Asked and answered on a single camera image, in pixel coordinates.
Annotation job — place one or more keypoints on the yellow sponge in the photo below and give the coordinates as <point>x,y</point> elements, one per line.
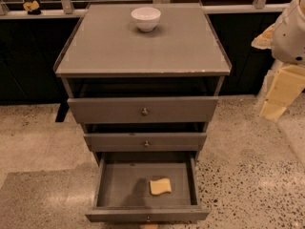
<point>161,186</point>

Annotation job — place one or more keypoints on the round top drawer knob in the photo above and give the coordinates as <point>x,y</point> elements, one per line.
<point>145,112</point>

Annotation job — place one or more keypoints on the grey open bottom drawer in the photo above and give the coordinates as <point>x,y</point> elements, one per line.
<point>123,190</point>

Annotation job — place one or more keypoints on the grey middle drawer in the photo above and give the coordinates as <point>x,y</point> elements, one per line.
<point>159,142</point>

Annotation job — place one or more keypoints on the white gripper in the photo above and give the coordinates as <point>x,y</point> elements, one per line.
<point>290,40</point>

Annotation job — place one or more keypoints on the small yellow black object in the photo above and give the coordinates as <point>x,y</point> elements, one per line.
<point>32,7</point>

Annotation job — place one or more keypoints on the grey top drawer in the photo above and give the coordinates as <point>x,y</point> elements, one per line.
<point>128,109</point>

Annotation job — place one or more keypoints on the grey drawer cabinet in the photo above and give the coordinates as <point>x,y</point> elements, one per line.
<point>109,57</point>

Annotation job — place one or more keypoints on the white ceramic bowl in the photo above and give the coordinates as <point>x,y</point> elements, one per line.
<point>146,18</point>

